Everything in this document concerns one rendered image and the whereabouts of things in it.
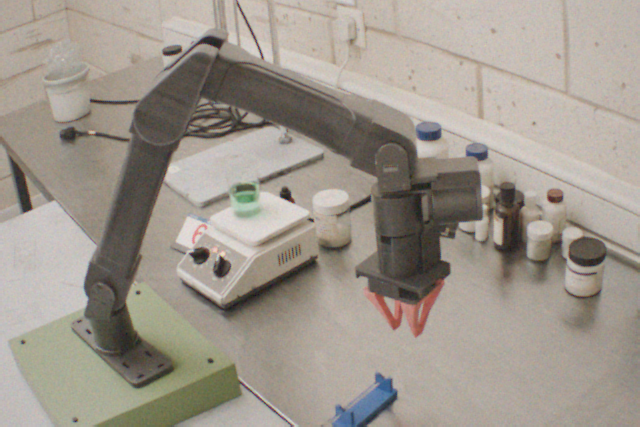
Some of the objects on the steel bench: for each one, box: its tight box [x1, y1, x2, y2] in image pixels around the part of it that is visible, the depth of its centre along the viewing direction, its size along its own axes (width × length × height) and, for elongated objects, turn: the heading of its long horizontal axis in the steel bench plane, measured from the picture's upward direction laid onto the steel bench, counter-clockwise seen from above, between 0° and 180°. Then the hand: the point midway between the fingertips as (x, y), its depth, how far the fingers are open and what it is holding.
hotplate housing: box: [177, 220, 319, 309], centre depth 137 cm, size 22×13×8 cm, turn 142°
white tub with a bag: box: [42, 38, 90, 122], centre depth 209 cm, size 14×14×21 cm
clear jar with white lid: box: [313, 189, 352, 249], centre depth 143 cm, size 6×6×8 cm
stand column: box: [262, 0, 292, 145], centre depth 164 cm, size 3×3×70 cm
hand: (407, 326), depth 106 cm, fingers open, 3 cm apart
